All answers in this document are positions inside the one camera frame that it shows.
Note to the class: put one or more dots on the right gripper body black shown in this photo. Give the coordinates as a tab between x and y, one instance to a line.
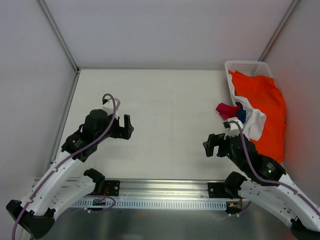
221	146

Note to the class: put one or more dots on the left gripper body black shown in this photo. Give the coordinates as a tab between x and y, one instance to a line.
120	130

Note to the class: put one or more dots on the white t shirt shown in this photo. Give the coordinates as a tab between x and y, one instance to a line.
254	119

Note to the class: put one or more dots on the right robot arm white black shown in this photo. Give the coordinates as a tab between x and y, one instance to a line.
264	182

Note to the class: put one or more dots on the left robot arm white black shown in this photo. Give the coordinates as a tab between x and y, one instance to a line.
40	208

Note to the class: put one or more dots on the magenta t shirt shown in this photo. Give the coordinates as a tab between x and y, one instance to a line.
227	111

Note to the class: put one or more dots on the blue t shirt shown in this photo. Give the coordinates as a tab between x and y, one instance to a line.
240	112

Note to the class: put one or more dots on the orange t shirt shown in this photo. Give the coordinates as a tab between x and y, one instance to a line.
263	95

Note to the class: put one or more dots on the white plastic laundry basket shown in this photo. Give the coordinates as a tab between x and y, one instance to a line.
247	67

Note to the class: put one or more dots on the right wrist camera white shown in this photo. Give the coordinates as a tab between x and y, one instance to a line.
231	129

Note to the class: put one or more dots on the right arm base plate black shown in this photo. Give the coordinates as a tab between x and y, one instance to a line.
216	190

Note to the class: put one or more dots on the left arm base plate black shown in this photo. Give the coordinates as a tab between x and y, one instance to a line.
109	188

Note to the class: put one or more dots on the aluminium mounting rail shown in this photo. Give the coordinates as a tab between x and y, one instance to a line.
145	189

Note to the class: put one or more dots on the slotted cable duct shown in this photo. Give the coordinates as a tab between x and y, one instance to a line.
151	204

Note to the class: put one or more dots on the right aluminium frame post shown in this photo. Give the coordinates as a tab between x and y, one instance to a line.
282	23

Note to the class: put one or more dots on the aluminium frame post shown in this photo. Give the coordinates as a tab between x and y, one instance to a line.
282	23
55	29

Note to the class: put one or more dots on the left aluminium frame post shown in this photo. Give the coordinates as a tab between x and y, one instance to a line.
55	29

